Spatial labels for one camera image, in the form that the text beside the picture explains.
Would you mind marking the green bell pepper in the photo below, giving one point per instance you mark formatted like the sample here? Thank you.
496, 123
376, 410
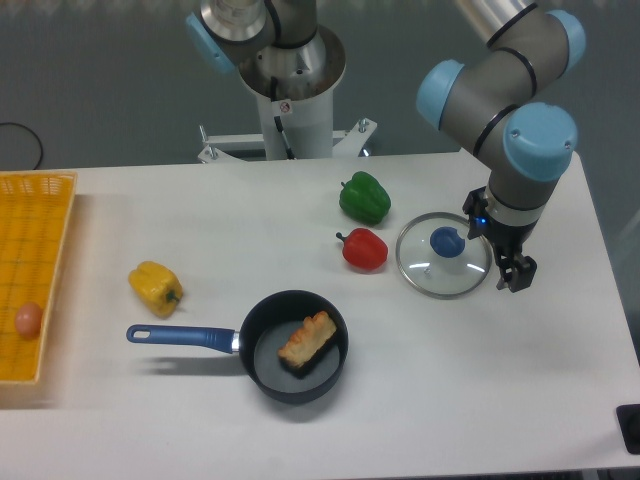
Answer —
364, 199

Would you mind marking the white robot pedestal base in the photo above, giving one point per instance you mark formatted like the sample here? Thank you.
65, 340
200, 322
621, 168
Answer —
294, 94

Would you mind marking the yellow plastic basket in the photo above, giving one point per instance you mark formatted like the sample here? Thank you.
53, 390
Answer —
36, 207

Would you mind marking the brown egg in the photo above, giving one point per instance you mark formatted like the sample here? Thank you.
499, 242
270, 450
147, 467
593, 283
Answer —
28, 320

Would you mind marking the baked pastry bread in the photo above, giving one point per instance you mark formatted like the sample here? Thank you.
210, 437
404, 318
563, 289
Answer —
305, 344

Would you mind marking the black device at table edge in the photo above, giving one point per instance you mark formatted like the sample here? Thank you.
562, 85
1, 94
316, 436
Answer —
629, 422

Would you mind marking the dark blue saucepan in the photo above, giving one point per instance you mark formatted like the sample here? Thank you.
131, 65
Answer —
265, 329

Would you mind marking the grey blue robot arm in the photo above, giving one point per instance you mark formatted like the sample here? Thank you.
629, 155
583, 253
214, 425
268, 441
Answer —
490, 110

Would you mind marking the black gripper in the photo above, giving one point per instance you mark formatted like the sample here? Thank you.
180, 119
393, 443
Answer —
506, 238

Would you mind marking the yellow bell pepper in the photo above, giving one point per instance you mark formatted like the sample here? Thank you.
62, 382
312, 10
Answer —
157, 287

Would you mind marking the red bell pepper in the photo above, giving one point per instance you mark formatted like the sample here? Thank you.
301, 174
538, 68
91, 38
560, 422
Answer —
363, 249

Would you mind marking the glass pot lid blue knob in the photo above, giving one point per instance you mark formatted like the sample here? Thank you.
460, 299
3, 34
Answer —
437, 258

